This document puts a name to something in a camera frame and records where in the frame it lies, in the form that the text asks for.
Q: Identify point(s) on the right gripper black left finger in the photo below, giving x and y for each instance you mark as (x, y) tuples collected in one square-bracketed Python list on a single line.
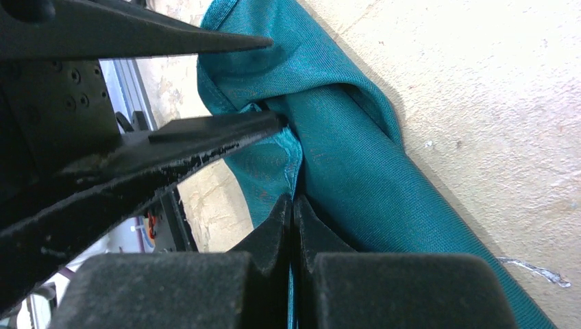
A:
[(245, 287)]

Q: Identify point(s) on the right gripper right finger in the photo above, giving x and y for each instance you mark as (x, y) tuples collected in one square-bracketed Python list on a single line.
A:
[(338, 287)]

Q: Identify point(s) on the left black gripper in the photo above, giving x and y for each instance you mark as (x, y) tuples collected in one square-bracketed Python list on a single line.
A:
[(64, 180)]

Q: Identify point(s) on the teal cloth napkin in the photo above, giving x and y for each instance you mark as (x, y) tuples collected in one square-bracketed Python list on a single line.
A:
[(342, 147)]

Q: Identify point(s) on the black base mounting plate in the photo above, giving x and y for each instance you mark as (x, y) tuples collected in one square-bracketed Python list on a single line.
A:
[(166, 225)]

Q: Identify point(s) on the aluminium rail frame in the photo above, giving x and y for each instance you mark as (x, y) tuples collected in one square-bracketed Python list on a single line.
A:
[(127, 94)]

